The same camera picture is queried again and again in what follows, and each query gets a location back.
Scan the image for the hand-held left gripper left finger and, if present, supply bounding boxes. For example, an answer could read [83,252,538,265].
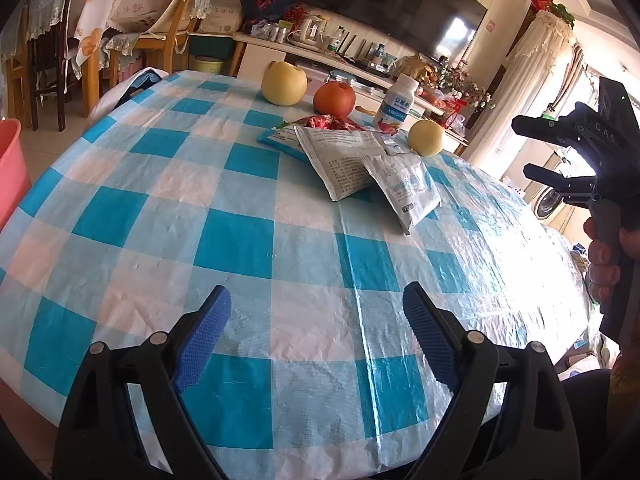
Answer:
[52,285,233,480]

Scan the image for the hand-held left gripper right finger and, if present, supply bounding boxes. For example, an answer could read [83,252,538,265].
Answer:
[402,281,581,480]

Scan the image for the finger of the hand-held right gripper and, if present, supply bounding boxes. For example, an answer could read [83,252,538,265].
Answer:
[523,162,598,208]
[511,102,586,150]

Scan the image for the white blue sachet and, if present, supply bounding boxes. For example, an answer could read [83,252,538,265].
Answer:
[361,154,442,236]

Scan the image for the white paper packet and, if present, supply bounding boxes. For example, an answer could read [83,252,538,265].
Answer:
[294,126,388,202]

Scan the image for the blue white packet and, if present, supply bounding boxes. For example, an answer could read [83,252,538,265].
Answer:
[256,127,311,163]

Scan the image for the small red wrapper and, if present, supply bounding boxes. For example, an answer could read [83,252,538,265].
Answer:
[292,115,373,133]

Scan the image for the pink plastic bucket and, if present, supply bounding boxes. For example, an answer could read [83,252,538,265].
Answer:
[0,119,33,233]

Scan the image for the person's right hand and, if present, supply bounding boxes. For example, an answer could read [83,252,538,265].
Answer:
[584,217,638,306]

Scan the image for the white washing machine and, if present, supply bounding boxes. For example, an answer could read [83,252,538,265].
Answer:
[530,180,571,221]

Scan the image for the lace covered air conditioner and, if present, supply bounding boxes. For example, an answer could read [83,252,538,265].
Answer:
[467,5,576,161]

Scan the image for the red gift bag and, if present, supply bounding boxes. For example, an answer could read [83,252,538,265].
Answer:
[440,100,468,128]

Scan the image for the dried flower bunch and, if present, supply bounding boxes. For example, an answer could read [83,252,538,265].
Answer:
[437,62,488,106]

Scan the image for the small yellow pear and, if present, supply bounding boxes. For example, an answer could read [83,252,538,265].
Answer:
[408,119,446,157]

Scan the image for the blue checked tablecloth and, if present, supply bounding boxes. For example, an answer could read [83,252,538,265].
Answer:
[0,70,593,478]

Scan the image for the gold ornament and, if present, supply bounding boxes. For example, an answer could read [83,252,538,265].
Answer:
[395,55,436,81]

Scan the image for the white yogurt bottle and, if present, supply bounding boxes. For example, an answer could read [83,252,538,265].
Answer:
[372,73,421,136]

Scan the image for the black television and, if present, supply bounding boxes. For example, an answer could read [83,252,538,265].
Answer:
[305,0,488,58]

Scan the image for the red apple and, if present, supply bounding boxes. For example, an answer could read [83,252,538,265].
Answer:
[313,81,357,116]

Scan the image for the glass electric kettle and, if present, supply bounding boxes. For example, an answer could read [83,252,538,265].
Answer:
[295,15,328,48]

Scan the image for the white blue cloth bundle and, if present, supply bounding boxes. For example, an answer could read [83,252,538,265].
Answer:
[89,66,168,120]

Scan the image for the large yellow pear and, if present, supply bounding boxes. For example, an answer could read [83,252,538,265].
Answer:
[261,60,308,107]

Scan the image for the green waste bin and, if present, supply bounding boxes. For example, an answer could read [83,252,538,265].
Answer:
[192,55,226,75]

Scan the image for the pink plastic stool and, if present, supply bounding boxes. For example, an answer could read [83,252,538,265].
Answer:
[117,55,141,81]

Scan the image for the white television cabinet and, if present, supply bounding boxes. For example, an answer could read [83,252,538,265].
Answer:
[232,31,471,156]

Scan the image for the wrapped silver jars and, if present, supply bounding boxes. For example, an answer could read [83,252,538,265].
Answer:
[250,20,291,43]

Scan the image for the green storage box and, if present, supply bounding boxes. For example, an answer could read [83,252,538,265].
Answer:
[187,32,236,61]

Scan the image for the light wooden chair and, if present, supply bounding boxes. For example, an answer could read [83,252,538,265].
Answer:
[102,0,206,106]

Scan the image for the dark wooden chair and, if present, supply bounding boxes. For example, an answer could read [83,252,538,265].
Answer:
[22,0,71,133]

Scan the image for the white sack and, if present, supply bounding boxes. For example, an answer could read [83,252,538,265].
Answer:
[205,0,246,33]

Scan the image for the dining table with printed cloth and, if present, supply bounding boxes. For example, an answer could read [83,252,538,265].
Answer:
[70,0,131,118]

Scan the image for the grey lace chair cover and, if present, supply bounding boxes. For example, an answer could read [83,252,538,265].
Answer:
[0,0,66,61]

